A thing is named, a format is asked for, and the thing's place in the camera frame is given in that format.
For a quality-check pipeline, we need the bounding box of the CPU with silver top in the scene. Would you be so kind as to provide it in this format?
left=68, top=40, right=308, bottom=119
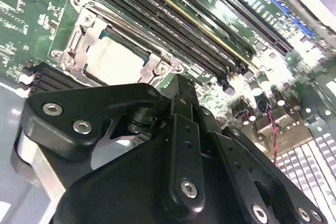
left=85, top=28, right=152, bottom=86

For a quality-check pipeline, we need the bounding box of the metal socket cover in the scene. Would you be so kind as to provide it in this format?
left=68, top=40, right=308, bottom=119
left=70, top=6, right=171, bottom=86

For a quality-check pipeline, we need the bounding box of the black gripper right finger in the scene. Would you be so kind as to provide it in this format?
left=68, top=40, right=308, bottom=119
left=195, top=103, right=330, bottom=224

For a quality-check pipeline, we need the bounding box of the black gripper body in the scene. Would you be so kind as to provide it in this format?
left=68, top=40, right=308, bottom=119
left=51, top=137, right=251, bottom=224

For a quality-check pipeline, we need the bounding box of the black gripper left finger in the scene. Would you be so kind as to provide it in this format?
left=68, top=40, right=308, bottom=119
left=12, top=74, right=206, bottom=208

